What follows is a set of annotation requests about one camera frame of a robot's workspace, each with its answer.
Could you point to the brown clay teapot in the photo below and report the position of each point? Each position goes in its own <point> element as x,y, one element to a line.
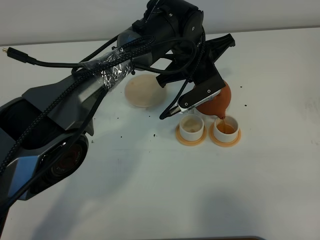
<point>217,102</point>

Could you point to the orange cup coaster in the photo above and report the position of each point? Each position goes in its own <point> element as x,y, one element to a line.
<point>224,144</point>
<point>189,143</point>

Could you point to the right orange cup coaster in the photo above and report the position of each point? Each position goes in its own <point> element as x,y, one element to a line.
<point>224,144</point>

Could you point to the right white teacup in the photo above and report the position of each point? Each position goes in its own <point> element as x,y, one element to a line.
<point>226,130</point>

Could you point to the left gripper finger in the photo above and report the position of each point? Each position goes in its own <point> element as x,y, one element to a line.
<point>214,48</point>
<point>181,66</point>

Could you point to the left white teacup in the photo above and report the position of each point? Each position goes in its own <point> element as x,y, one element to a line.
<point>191,127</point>

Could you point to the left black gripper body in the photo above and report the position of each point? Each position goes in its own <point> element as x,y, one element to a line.
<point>167,19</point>

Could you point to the left orange cup coaster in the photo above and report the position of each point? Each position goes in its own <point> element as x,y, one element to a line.
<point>189,143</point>

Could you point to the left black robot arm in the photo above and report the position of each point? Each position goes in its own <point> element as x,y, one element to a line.
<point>43,133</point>

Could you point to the beige round teapot coaster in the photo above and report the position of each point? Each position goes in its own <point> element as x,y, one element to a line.
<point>144,91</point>

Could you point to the white teacup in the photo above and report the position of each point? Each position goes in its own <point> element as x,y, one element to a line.
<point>226,130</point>
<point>191,127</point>

